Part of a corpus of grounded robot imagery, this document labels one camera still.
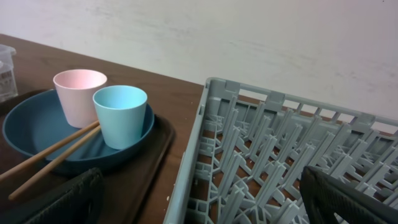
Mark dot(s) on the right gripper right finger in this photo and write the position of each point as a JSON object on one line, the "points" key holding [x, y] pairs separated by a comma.
{"points": [[324, 197]]}

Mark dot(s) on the light blue cup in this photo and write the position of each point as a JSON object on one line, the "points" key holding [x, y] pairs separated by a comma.
{"points": [[120, 110]]}

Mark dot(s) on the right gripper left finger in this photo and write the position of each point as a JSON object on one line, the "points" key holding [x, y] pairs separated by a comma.
{"points": [[80, 200]]}

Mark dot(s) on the pink cup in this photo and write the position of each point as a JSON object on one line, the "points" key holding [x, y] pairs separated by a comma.
{"points": [[75, 89]]}

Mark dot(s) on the wooden chopstick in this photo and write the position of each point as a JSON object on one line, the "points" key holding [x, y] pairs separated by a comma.
{"points": [[49, 167], [47, 151]]}

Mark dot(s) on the grey dishwasher rack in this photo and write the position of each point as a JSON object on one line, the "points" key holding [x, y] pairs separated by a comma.
{"points": [[249, 145]]}

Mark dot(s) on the clear plastic bin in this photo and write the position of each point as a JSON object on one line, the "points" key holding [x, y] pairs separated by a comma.
{"points": [[8, 81]]}

